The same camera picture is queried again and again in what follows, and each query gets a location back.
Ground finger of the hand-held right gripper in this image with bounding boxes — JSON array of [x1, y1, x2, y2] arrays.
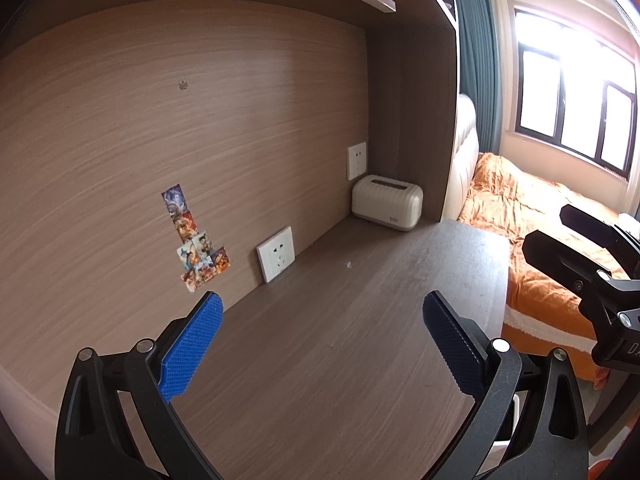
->
[[559, 203, 640, 281], [522, 229, 615, 307]]

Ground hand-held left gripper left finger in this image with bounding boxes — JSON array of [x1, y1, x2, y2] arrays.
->
[[54, 290, 224, 480]]

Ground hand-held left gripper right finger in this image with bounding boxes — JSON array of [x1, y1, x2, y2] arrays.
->
[[417, 290, 590, 480]]

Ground bed with orange blanket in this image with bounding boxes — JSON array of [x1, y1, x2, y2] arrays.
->
[[457, 152, 640, 393]]

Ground dark framed window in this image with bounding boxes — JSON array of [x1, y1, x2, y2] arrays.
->
[[507, 0, 640, 181]]

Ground cream padded headboard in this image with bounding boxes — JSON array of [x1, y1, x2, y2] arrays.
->
[[442, 92, 481, 221]]

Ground cream ribbed tissue box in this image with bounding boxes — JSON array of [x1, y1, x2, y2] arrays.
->
[[351, 175, 424, 232]]

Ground grey blue curtain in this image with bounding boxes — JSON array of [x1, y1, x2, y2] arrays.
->
[[450, 0, 503, 156]]

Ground colourful wall stickers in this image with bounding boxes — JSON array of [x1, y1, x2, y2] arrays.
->
[[161, 185, 232, 293]]

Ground white wall socket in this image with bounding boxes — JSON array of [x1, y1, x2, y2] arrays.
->
[[346, 141, 367, 181], [256, 226, 296, 283]]

